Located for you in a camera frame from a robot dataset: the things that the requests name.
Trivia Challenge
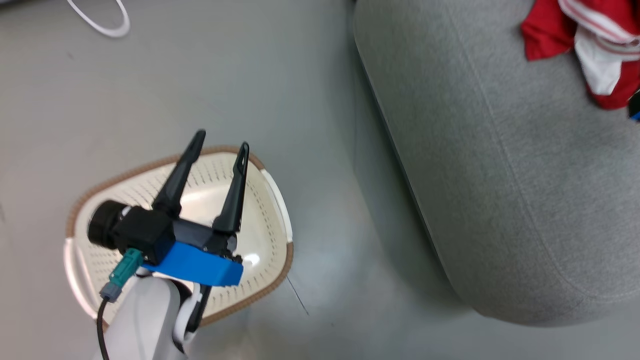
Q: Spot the teal left camera connector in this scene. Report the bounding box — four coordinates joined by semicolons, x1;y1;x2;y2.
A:
99;248;145;304

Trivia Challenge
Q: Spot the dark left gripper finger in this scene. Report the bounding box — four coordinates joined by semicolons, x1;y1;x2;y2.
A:
152;128;207;219
212;141;250;234

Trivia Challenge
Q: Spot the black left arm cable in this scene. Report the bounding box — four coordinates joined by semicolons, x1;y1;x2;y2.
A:
96;297;112;360

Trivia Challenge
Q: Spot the grey fabric sofa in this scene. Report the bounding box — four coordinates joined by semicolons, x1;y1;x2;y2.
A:
352;0;640;329

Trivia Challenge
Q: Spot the cream plastic laundry basket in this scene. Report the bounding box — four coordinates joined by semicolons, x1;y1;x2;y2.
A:
63;144;295;329

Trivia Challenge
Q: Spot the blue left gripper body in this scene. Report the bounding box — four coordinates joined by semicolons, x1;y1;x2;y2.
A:
144;219;245;287

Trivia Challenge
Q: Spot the red and white garment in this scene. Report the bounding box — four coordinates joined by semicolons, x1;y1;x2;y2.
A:
520;0;640;111

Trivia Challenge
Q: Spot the looped white cable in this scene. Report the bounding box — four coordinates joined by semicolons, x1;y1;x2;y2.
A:
66;0;131;39

